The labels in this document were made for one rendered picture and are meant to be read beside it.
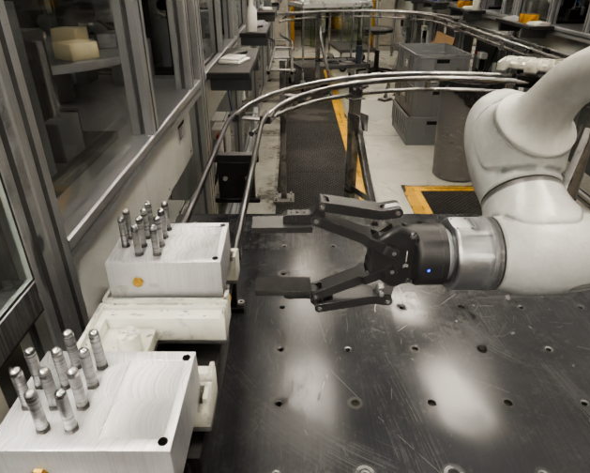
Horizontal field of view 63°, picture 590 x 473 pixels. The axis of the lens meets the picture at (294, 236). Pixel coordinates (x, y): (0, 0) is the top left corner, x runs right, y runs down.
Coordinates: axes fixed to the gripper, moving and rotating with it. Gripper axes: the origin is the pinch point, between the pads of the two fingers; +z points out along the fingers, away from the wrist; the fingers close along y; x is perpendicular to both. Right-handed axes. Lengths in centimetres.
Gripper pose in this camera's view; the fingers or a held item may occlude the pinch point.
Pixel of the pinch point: (275, 256)
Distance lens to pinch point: 58.0
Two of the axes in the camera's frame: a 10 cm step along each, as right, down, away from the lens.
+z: -10.0, 0.1, -0.2
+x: 0.3, 4.8, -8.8
